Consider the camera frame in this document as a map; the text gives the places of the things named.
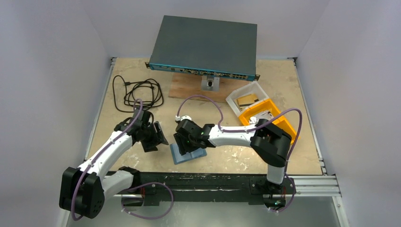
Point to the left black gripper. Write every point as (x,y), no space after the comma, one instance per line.
(158,137)

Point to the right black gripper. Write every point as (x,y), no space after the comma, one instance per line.
(182,141)

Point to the blue card holder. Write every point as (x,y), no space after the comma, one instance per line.
(179,158)

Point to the gold cards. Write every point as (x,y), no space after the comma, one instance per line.
(246,101)

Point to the wooden board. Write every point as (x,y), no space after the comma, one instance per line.
(185,85)

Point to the silver items in bin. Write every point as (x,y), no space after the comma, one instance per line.
(267,115)

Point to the white plastic bin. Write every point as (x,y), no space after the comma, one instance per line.
(252,88)

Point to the yellow bin middle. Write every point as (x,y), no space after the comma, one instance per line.
(256,108)

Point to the yellow bin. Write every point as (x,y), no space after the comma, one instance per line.
(286,126)
(256,108)

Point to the yellow bin front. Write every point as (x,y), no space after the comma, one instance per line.
(286,126)

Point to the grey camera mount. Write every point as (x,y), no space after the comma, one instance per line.
(210,83)

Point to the grey network switch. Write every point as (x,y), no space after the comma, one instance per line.
(206,47)

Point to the aluminium frame rail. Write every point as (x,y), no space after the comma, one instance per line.
(315,186)

